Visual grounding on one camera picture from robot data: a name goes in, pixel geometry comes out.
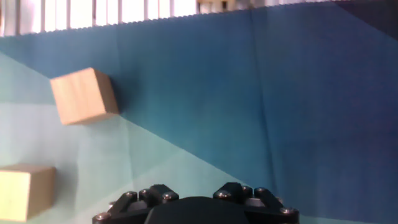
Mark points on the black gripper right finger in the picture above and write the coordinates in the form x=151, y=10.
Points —
x=231, y=191

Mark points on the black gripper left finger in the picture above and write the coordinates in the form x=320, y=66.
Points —
x=155, y=194

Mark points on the blue green white cloth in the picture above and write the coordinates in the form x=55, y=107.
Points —
x=202, y=93

